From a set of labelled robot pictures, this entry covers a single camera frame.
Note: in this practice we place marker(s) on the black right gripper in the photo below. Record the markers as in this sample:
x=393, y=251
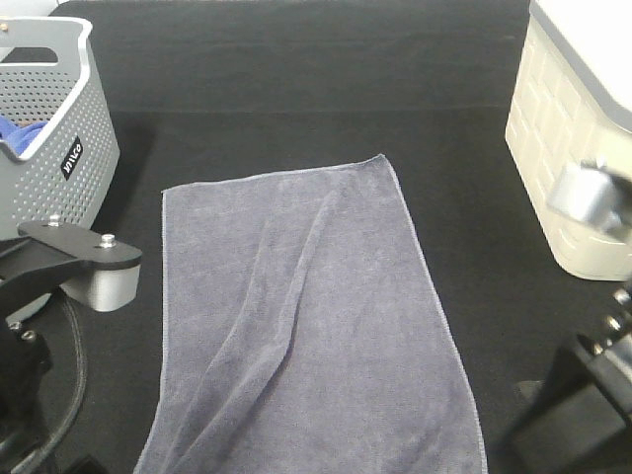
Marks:
x=579, y=418

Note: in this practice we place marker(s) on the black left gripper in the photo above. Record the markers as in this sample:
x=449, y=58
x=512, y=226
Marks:
x=37, y=261

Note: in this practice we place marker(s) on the grey microfibre towel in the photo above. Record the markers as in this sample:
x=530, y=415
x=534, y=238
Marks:
x=302, y=333

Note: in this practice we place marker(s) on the blue towel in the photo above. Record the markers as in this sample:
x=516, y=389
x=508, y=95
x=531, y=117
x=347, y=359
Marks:
x=19, y=137

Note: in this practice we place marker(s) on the grey perforated laundry basket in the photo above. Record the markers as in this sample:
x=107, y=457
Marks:
x=53, y=84

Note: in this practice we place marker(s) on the cream storage box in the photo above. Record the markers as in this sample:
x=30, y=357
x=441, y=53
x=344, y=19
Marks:
x=571, y=104

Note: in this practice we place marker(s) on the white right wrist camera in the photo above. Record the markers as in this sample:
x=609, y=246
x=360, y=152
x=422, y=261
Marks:
x=593, y=196

